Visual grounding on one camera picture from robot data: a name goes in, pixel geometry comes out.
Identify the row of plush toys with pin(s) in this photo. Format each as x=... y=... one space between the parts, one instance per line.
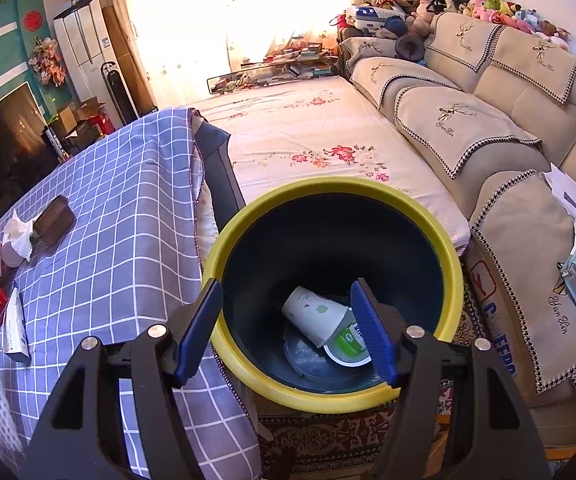
x=488 y=7

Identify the tall brown board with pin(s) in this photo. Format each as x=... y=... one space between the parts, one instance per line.
x=128 y=55

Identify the beige sofa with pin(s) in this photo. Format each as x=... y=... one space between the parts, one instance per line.
x=513 y=95

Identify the crumpled white tissue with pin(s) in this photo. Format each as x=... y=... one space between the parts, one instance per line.
x=18 y=240

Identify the printed flat cardboard box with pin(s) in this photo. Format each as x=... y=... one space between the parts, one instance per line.
x=488 y=300

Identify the black flat television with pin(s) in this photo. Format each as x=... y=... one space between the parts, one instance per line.
x=3 y=140

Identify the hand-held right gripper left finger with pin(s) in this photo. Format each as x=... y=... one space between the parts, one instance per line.
x=200 y=330

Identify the open cardboard box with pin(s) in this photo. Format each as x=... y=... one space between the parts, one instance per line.
x=63 y=120
x=90 y=112

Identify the yellow rimmed dark trash bin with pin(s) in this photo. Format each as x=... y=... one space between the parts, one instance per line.
x=318 y=240

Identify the floral bed sheet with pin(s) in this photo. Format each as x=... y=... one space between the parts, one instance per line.
x=308 y=120

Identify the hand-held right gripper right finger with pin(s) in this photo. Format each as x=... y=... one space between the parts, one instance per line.
x=373 y=330

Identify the white paper cup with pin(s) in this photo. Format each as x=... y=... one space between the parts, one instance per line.
x=308 y=310

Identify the white printed box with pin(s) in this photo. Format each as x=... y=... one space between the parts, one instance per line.
x=15 y=330

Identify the black printed tube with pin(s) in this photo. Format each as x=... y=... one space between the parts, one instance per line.
x=53 y=142

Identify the set of beige sofa covers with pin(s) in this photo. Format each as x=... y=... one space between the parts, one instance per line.
x=448 y=120

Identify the green white yogurt cup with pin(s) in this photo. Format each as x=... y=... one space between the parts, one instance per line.
x=348 y=347

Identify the cluttered glass table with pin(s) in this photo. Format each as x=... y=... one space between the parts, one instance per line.
x=278 y=67

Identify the white refrigerator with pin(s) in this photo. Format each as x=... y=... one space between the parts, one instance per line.
x=83 y=45

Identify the brown leather case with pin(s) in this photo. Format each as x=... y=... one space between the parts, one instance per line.
x=55 y=220

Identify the black neck pillow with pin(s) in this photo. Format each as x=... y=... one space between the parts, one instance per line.
x=410 y=47

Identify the blue checked tablecloth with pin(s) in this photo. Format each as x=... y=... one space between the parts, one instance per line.
x=118 y=210

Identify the artificial flower decoration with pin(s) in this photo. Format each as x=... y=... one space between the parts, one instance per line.
x=48 y=62

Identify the crumpled white papers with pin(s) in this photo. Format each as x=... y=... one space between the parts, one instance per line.
x=568 y=190

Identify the red round wall ornament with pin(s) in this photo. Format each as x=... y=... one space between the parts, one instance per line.
x=33 y=20

